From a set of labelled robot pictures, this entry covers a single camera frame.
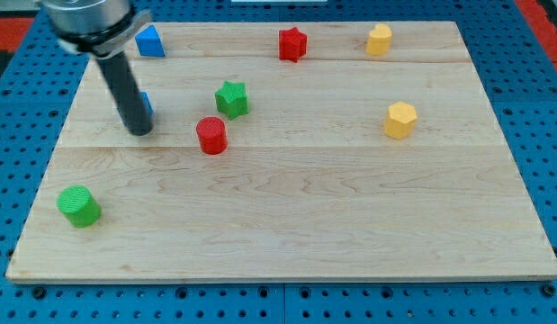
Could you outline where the blue triangle block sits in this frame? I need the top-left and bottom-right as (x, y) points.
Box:
(135, 25), (166, 58)

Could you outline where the red cylinder block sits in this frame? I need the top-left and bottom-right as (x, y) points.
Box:
(196, 116), (228, 155)

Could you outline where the green cylinder block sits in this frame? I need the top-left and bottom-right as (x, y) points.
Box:
(56, 185), (101, 228)

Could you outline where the green star block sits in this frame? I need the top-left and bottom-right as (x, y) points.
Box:
(215, 80), (249, 120)

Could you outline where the light wooden board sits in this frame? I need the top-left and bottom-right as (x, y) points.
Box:
(6, 22), (557, 284)

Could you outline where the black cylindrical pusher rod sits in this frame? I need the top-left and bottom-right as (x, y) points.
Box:
(96, 52), (153, 136)

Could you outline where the yellow heart block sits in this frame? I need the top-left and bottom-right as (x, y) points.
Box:
(365, 22), (392, 56)

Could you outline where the red star block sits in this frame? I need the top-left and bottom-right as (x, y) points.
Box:
(279, 27), (308, 63)

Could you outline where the yellow hexagon block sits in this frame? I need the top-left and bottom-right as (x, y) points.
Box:
(383, 102), (418, 140)

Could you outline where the blue block behind rod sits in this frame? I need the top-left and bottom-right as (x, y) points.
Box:
(140, 92), (154, 117)

